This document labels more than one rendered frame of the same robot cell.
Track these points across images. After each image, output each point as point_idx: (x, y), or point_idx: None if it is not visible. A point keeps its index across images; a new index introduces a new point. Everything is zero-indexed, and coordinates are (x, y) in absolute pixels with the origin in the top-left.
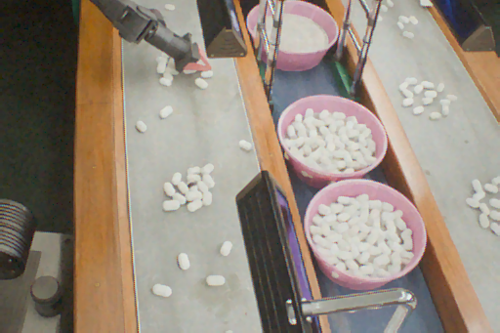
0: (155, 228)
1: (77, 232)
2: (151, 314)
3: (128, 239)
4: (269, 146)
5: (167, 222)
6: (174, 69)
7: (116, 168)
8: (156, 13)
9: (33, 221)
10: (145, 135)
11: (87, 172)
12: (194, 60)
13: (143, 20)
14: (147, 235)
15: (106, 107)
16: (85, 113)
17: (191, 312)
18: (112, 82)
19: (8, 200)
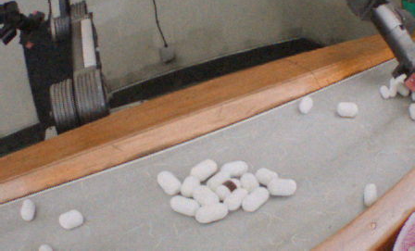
0: (124, 187)
1: (82, 126)
2: (6, 213)
3: (93, 169)
4: (385, 213)
5: (141, 194)
6: (402, 86)
7: (203, 112)
8: (403, 11)
9: (100, 108)
10: (300, 117)
11: (177, 97)
12: (409, 65)
13: None
14: (108, 184)
15: (299, 71)
16: (275, 65)
17: (9, 245)
18: (338, 64)
19: (98, 72)
